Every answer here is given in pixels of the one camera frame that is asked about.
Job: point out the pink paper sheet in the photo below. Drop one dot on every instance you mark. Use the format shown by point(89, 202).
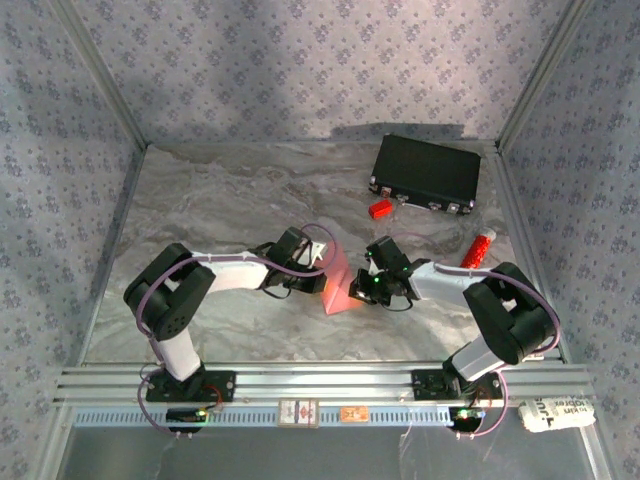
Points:
point(340, 285)

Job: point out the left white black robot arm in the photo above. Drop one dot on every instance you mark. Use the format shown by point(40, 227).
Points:
point(235, 272)

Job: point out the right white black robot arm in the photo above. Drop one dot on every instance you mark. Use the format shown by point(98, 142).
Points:
point(440, 285)

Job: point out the small red block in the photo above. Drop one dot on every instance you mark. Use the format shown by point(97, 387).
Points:
point(380, 209)

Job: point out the red glitter tube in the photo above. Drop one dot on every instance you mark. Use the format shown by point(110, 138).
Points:
point(477, 248)

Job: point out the small orange label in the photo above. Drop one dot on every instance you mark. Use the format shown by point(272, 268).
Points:
point(354, 413)

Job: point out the black hard case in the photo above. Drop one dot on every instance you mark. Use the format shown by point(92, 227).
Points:
point(425, 170)

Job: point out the white red label card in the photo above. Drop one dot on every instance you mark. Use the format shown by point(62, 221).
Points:
point(298, 413)

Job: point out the white printed paper roll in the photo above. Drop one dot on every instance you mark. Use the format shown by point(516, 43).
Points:
point(557, 414)

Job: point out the aluminium mounting rail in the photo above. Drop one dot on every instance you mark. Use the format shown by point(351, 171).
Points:
point(325, 382)

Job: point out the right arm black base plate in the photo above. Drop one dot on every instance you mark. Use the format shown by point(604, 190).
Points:
point(425, 385)

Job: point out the aluminium side frame bar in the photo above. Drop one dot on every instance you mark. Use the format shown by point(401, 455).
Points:
point(116, 240)
point(525, 240)

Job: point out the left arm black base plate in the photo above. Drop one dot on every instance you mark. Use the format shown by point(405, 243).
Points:
point(225, 387)

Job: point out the aluminium frame post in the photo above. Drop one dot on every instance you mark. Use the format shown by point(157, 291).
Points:
point(542, 75)
point(102, 75)

